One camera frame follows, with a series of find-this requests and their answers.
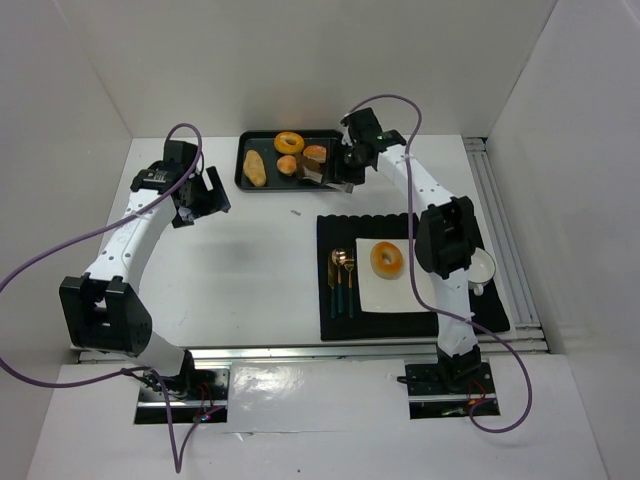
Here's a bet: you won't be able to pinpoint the metal tongs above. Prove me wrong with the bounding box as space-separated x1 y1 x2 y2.
296 169 354 194

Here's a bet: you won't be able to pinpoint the orange glazed donut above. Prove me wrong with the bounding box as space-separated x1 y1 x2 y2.
369 241 404 280

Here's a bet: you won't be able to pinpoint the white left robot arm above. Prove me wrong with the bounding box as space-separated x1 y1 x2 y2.
59 140 230 399

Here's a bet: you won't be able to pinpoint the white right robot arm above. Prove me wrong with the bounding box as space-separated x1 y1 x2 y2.
333 107 481 386

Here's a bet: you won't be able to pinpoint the oblong tan bread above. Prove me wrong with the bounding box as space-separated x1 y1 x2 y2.
243 149 267 187

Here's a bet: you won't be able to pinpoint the round sandwich bun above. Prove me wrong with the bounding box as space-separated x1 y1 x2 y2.
303 145 327 163

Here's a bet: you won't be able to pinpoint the black baking tray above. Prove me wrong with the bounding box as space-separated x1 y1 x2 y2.
234 129 342 193

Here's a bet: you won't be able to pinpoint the orange donut on tray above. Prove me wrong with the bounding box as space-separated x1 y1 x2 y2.
274 131 305 155

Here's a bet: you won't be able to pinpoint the small round bun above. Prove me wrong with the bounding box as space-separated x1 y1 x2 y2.
276 155 298 176

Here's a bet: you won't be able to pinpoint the white square plate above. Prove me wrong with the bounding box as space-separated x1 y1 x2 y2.
353 238 424 313

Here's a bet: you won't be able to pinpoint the black scalloped placemat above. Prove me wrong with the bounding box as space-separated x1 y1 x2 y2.
315 211 512 343

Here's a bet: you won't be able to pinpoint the white cup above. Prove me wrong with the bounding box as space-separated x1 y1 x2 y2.
468 247 497 296

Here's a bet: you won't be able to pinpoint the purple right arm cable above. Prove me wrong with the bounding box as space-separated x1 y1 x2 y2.
344 94 534 433

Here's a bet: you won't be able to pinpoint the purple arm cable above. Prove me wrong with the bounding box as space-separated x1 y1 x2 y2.
344 94 534 433
0 123 221 474

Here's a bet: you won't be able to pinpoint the gold spoon green handle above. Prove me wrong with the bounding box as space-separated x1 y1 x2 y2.
332 248 346 315

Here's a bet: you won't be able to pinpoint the gold fork green handle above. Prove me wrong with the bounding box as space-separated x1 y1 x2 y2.
344 249 355 318

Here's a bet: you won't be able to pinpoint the gold knife green handle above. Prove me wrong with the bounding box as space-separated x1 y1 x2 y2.
327 251 337 319

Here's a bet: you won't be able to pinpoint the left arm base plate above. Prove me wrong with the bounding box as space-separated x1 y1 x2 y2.
134 367 231 425

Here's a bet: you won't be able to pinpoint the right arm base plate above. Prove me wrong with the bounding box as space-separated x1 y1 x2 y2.
396 362 500 420

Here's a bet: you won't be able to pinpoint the aluminium rail frame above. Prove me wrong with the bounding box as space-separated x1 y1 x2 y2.
74 135 551 364

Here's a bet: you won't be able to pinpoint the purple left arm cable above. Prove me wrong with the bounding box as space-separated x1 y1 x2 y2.
0 123 221 474

